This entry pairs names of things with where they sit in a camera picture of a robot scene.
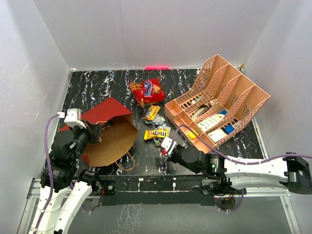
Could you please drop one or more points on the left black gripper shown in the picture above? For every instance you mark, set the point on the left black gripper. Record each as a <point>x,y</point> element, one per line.
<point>95,132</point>

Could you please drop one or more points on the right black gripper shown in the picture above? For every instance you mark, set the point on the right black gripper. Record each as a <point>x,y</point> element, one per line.
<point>171,158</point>

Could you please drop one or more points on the purple candy packet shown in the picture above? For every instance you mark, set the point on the purple candy packet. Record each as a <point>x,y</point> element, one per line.
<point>105,126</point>

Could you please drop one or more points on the red paper bag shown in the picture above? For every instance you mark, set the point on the red paper bag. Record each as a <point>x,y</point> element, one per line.
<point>115,141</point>

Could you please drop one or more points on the red cookie snack bag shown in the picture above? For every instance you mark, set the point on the red cookie snack bag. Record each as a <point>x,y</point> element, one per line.
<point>148,92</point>

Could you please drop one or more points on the pink plastic file organizer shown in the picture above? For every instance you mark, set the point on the pink plastic file organizer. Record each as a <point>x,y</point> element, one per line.
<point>219,88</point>

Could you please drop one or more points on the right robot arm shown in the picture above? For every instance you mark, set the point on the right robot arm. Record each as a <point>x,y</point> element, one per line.
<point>226,174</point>

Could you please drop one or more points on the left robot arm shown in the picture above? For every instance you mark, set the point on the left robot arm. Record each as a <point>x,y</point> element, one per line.
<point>55,212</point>

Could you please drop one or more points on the yellow cube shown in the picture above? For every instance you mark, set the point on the yellow cube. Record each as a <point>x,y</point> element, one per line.
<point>193,135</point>

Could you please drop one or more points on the white label card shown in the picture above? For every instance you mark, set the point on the white label card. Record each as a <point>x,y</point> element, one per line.
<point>210,122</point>

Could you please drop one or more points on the white card pack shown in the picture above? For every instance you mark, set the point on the white card pack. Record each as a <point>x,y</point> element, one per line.
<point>217,135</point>

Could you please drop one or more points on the blue cube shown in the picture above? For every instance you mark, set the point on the blue cube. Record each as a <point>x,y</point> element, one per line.
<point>229,129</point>

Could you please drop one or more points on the pink tape strip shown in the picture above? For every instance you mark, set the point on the pink tape strip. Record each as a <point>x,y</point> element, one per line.
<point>157,68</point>

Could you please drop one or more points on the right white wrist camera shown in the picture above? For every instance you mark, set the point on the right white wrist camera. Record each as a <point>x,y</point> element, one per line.
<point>168,146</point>

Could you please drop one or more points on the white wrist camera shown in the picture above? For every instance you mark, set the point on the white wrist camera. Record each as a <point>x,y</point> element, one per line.
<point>168,146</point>
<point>72,118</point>

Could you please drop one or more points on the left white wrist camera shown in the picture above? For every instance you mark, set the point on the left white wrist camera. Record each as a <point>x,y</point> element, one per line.
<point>72,118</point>

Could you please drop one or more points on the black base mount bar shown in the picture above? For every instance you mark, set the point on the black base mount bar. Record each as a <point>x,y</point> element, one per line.
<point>159,189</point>

